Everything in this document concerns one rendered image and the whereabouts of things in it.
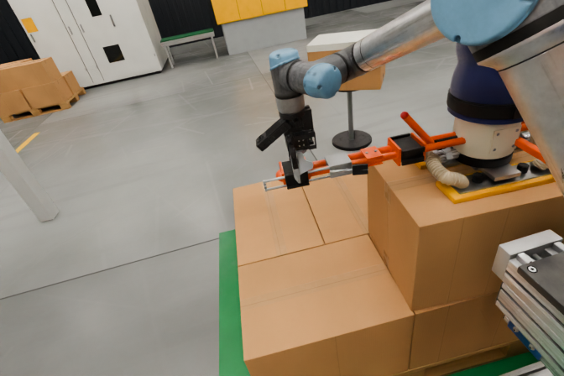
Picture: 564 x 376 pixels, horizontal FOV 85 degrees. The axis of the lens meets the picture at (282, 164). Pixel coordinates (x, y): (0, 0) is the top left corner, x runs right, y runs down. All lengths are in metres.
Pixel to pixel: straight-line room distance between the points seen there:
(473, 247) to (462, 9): 0.80
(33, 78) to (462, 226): 7.08
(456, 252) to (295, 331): 0.59
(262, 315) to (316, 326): 0.21
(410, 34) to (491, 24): 0.26
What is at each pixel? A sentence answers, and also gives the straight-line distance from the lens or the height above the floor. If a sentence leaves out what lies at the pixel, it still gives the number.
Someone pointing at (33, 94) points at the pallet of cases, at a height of 0.40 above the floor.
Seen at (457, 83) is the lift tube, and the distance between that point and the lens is 1.02.
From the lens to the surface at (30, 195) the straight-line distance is 3.51.
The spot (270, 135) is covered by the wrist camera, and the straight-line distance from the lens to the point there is 0.84.
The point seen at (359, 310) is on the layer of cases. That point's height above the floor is 0.54.
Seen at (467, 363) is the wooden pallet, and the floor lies 0.02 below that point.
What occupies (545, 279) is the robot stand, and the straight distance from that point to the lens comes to 0.79.
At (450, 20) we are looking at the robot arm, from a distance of 0.45.
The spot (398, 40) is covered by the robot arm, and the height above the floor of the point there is 1.45.
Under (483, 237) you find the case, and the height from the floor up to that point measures 0.85.
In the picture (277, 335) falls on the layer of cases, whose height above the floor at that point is 0.54.
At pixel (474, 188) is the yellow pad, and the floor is 0.97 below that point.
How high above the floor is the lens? 1.60
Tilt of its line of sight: 32 degrees down
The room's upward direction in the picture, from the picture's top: 11 degrees counter-clockwise
